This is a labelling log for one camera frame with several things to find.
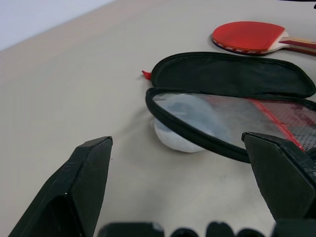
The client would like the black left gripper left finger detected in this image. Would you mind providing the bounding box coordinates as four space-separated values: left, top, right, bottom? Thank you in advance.
8 136 114 237

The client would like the black zippered paddle case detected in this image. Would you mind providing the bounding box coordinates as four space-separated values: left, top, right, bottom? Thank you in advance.
141 51 316 164

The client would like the red table tennis paddle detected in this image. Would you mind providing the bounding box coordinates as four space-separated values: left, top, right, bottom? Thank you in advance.
212 21 316 56

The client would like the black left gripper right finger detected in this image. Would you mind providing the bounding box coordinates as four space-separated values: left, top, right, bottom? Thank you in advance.
241 132 316 225

